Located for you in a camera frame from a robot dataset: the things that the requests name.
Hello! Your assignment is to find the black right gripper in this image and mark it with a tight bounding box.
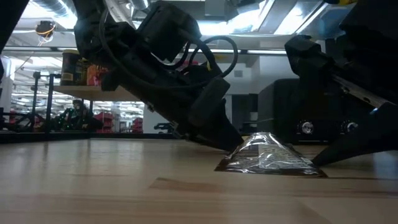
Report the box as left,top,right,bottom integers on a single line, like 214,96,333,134
284,0,398,168

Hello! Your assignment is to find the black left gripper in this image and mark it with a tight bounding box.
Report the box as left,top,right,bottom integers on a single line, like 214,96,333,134
73,0,245,153

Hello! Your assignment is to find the brown foil spice packet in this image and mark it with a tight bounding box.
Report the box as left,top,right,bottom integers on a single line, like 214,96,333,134
86,63,109,87
214,132,328,178

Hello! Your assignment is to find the black toaster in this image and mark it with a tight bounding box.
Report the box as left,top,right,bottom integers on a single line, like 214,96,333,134
257,77,374,146

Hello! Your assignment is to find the grey overhead crossbar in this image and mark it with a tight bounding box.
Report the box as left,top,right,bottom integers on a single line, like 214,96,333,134
0,46,289,57

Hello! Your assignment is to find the red background cart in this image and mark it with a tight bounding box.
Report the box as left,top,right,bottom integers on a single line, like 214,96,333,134
94,111,144,134

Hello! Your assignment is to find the person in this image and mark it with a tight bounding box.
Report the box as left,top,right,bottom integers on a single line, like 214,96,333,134
71,98,104,131

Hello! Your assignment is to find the round black ceiling device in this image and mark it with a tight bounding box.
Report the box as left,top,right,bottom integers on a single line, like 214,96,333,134
34,20,57,44

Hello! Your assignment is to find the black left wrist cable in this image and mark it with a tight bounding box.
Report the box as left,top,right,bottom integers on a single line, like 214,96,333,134
98,7,239,91

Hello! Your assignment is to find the black background rig frame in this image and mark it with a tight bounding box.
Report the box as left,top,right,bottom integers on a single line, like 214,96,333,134
32,71,63,133

